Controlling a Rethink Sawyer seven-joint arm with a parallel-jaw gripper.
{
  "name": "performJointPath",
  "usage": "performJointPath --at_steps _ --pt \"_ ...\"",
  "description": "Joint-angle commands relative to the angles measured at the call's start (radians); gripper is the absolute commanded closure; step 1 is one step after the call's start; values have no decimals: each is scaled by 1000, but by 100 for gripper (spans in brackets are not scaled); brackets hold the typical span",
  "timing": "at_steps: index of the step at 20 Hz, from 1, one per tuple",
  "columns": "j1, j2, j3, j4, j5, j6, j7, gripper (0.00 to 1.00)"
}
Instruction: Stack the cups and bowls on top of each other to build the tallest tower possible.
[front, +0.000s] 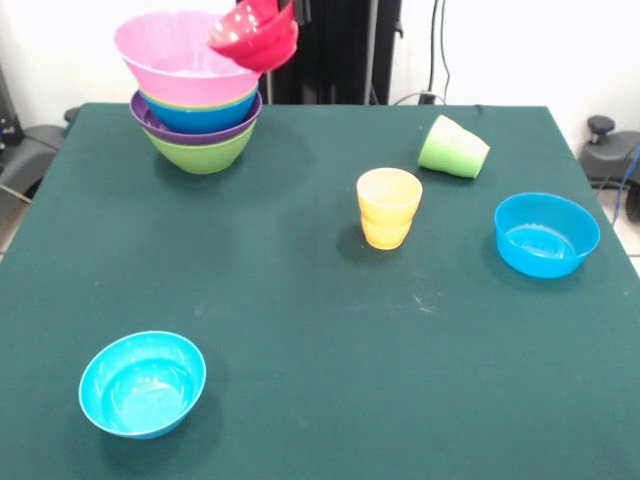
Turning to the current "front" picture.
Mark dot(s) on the green plastic bowl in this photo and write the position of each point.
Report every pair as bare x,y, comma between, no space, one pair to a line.
200,106
200,157

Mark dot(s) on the translucent blue plastic bowl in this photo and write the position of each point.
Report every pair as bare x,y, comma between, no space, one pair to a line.
550,235

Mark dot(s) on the large blue plastic bowl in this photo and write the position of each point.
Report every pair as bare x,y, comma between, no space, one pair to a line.
200,120

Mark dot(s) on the large pink plastic bowl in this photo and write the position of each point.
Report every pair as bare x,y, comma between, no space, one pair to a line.
165,55

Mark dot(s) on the black power plug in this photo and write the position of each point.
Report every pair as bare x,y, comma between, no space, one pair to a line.
425,97

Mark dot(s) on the red plastic bowl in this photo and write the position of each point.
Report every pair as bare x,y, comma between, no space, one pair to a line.
260,45

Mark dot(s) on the black equipment base with knob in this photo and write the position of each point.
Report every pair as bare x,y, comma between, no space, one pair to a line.
610,155

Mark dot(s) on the green plastic cup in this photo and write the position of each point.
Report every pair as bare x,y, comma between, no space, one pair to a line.
475,157
440,145

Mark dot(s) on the dark green tablecloth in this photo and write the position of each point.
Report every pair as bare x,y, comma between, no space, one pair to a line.
320,430

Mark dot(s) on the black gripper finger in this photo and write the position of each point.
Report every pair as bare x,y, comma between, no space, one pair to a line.
304,11

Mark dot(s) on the black round knob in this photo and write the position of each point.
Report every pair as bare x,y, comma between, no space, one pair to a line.
71,115

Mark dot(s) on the small light blue bowl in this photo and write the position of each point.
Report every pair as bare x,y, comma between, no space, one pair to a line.
142,387

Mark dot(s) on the purple plastic bowl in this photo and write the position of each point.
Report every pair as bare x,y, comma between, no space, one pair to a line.
200,138

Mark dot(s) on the yellow plastic cup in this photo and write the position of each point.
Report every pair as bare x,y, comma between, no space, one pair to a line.
385,235
390,205

